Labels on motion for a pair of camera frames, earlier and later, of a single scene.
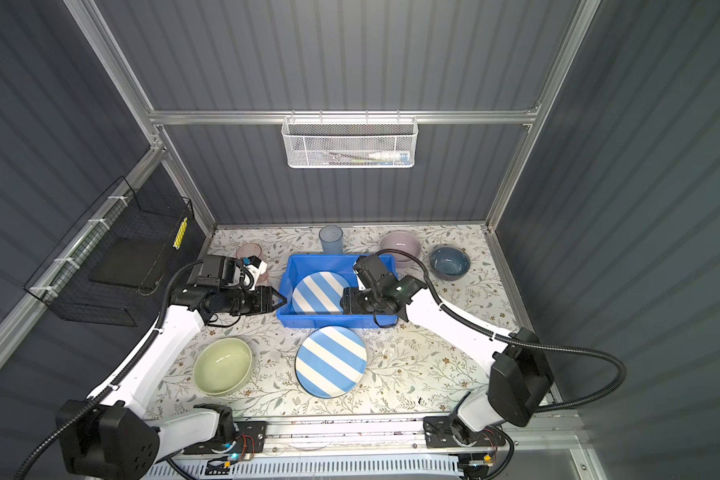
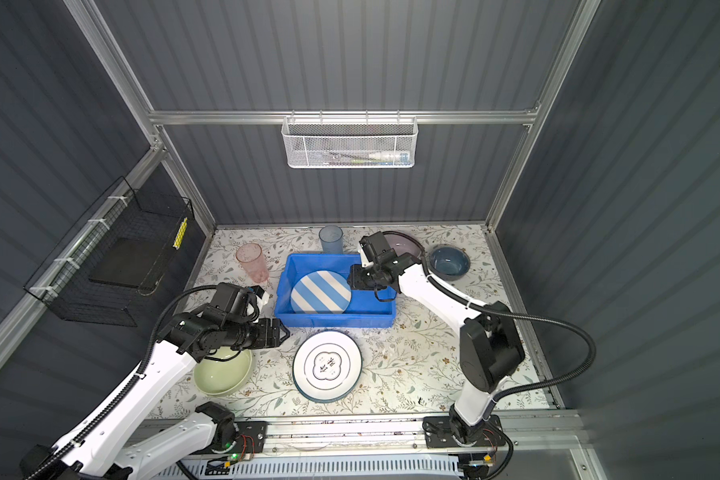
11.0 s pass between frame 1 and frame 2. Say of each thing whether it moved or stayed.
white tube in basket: stayed
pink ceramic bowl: stayed
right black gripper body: moved
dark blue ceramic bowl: stayed
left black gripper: moved
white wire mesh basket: stayed
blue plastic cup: stayed
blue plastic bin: stayed
